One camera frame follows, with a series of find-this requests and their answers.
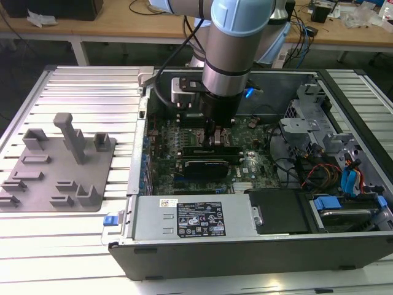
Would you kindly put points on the large black equipment box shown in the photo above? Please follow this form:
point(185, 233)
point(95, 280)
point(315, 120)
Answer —
point(52, 7)

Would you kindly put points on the CPU socket metal frame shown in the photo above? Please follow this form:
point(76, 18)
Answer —
point(222, 136)

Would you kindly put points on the white crumpled paper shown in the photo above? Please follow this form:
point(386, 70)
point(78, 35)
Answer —
point(41, 18)

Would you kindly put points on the installed black RAM stick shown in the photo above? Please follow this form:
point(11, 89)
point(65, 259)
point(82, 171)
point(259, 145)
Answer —
point(212, 158)

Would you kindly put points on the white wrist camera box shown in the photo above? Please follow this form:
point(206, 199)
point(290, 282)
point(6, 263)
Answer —
point(181, 90)

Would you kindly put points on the silver metal drive cage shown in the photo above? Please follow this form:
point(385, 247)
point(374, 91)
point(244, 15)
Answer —
point(302, 123)

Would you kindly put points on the hard disk in blue carrier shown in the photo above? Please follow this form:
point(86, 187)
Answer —
point(330, 204)

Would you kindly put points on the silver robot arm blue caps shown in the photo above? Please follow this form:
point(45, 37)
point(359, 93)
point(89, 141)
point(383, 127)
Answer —
point(227, 40)

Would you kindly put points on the white power strip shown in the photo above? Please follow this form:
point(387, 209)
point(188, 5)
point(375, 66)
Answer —
point(281, 58)

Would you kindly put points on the round coin battery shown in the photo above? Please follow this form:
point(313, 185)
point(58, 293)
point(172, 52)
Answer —
point(252, 123)

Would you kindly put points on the grey parts rack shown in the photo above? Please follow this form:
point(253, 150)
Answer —
point(61, 172)

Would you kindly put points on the blue case latch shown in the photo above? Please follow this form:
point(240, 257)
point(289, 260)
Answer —
point(110, 220)

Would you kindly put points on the clear plastic bags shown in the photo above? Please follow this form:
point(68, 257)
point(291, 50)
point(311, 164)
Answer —
point(359, 15)

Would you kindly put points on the green motherboard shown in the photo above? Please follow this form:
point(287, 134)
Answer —
point(258, 163)

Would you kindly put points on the black box on desk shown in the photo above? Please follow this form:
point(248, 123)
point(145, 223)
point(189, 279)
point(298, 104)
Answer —
point(321, 11)

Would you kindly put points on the small black device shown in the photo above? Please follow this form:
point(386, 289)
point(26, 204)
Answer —
point(312, 30)

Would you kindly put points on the black graphics card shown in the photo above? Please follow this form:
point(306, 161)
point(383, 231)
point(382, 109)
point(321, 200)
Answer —
point(206, 169)

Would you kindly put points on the black open PC case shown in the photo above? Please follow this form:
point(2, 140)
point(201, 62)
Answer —
point(245, 258)

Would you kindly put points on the grey power supply with label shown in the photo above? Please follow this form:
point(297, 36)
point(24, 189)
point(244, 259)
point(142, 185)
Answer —
point(153, 218)

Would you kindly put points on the wooden desk white legs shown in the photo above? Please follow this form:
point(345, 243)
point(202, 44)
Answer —
point(116, 26)

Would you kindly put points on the black plastic shroud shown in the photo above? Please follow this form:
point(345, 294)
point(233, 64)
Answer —
point(276, 212)

